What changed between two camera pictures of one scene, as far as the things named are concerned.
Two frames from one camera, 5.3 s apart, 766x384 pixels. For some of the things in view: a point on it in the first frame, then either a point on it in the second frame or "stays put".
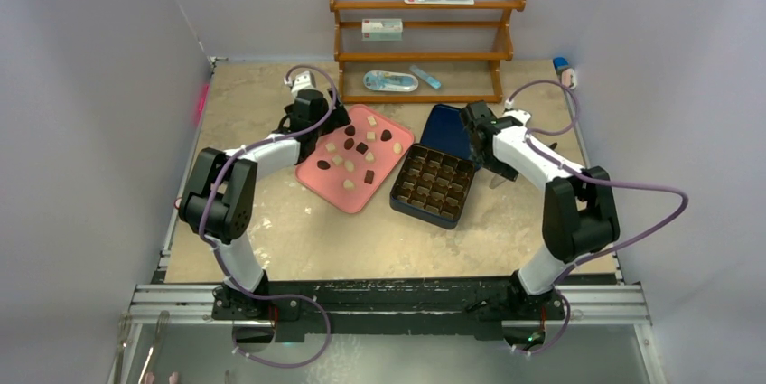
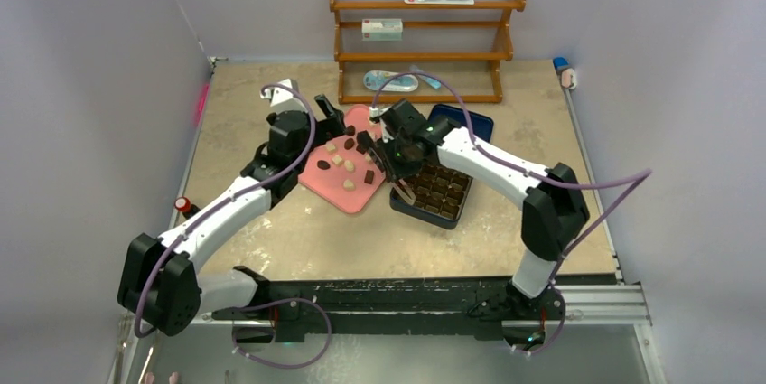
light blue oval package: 390,80 stays put
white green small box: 382,30 stays put
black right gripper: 502,167 -> 387,164
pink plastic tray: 351,165 stays put
